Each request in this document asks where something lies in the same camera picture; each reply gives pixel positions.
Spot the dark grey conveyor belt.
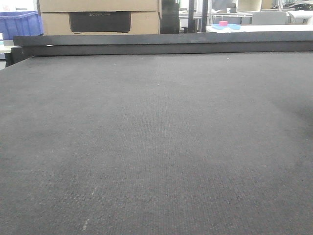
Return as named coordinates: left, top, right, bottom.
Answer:
left=0, top=52, right=313, bottom=235

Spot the lower cardboard box black print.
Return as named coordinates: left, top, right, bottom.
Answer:
left=41, top=11, right=160, bottom=36

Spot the black tall box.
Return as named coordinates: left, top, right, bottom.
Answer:
left=160, top=0, right=179, bottom=34

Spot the upper cardboard box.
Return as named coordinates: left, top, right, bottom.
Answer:
left=39, top=0, right=161, bottom=12

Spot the pink tape roll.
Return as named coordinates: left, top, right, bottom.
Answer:
left=219, top=21, right=228, bottom=27

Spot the white background table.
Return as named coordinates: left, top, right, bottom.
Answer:
left=206, top=24, right=313, bottom=33

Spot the blue plastic crate background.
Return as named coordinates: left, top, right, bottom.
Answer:
left=0, top=11, right=44, bottom=40

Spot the black vertical post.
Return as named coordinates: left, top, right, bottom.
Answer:
left=201, top=0, right=209, bottom=33

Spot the black conveyor side rail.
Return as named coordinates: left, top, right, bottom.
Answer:
left=11, top=31, right=313, bottom=64

